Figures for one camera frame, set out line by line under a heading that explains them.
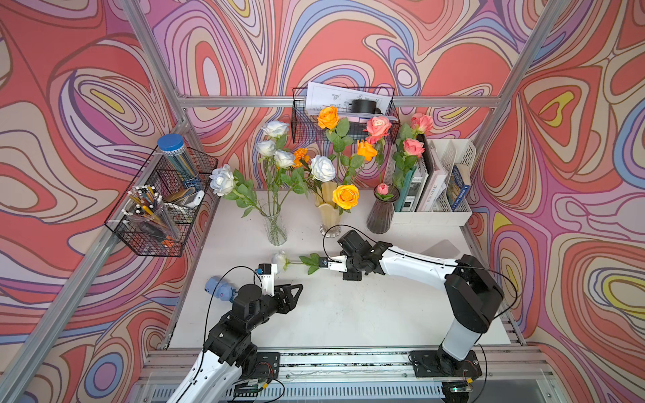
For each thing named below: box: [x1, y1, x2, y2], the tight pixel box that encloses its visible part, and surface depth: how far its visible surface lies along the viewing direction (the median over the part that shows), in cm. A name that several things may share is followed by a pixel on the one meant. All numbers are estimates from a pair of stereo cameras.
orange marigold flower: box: [292, 147, 310, 168], surface depth 81 cm
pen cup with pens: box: [121, 184, 179, 241], surface depth 63 cm
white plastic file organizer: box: [392, 138, 478, 226], surface depth 103 cm
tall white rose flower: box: [255, 120, 289, 218], surface depth 80 cm
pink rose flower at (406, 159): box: [393, 137, 426, 189], surface depth 85 cm
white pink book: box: [416, 141, 447, 213], surface depth 95 cm
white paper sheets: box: [305, 81, 394, 114], surface depth 87 cm
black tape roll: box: [348, 99, 384, 116], surface depth 84 cm
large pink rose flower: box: [362, 115, 393, 184], surface depth 76 cm
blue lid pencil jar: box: [157, 133, 200, 182], surface depth 74 cm
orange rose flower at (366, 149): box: [356, 139, 378, 163], surface depth 78 cm
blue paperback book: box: [446, 164, 471, 212], surface depth 104 cm
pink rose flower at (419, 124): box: [399, 112, 434, 142], surface depth 85 cm
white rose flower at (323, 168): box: [310, 154, 336, 183], surface depth 71 cm
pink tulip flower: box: [375, 183, 394, 201], surface depth 81 cm
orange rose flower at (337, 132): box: [317, 105, 355, 173], surface depth 78 cm
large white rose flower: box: [209, 164, 268, 219], surface depth 74 cm
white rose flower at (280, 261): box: [272, 251, 321, 275], surface depth 88 cm
